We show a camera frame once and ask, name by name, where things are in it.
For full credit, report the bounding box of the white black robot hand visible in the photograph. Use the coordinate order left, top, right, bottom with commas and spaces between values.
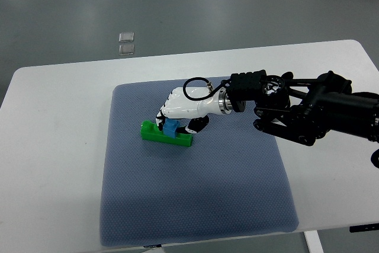
156, 87, 232, 134

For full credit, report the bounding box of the clear floor plate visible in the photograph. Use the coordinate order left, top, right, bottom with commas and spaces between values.
119, 43, 135, 56
118, 31, 134, 43

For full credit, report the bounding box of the upper clear floor plate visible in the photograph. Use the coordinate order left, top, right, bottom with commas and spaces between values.
118, 31, 134, 43

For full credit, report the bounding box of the long green block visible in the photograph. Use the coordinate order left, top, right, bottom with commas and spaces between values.
140, 120, 193, 147

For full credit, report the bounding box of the black table control panel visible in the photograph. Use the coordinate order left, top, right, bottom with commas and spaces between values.
349, 223, 379, 233

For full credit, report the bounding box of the small blue block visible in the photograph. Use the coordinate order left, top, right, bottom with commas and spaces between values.
163, 118, 180, 139

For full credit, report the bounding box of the lower clear floor plate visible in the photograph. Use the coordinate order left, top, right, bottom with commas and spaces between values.
119, 43, 135, 56

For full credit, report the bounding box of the black cable loop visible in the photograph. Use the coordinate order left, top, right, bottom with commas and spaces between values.
182, 77, 232, 101

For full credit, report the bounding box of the white table leg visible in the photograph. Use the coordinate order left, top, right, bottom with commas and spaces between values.
304, 230, 324, 253

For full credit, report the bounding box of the blue-grey fabric mat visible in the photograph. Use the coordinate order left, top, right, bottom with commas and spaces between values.
100, 80, 298, 246

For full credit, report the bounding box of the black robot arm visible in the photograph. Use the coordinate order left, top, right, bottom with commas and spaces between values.
221, 70, 378, 146

